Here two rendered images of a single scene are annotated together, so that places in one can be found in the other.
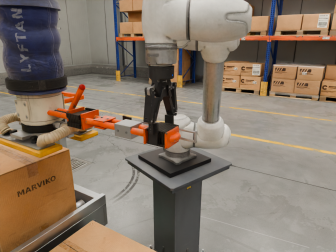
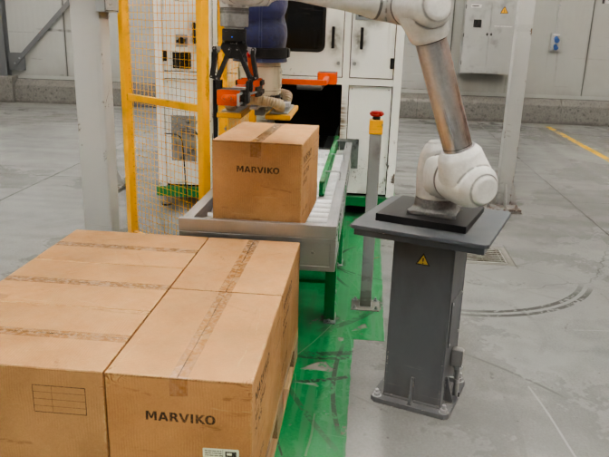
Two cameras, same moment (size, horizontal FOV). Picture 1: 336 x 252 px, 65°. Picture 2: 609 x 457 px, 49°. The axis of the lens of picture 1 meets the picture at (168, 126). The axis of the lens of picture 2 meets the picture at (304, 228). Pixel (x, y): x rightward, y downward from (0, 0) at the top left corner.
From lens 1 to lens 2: 202 cm
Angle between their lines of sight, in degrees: 60
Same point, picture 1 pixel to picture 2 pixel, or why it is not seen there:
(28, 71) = not seen: hidden behind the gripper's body
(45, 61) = (250, 30)
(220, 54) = (412, 32)
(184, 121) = (434, 147)
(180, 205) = (403, 286)
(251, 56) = not seen: outside the picture
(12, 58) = not seen: hidden behind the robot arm
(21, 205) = (238, 182)
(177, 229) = (393, 325)
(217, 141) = (452, 188)
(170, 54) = (226, 16)
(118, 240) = (283, 259)
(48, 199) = (266, 191)
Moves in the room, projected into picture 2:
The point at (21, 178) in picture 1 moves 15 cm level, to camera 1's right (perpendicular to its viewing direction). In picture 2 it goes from (243, 153) to (256, 160)
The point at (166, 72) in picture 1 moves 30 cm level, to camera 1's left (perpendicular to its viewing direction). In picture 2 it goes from (225, 34) to (195, 32)
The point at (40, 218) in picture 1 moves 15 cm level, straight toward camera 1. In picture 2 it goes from (255, 209) to (233, 216)
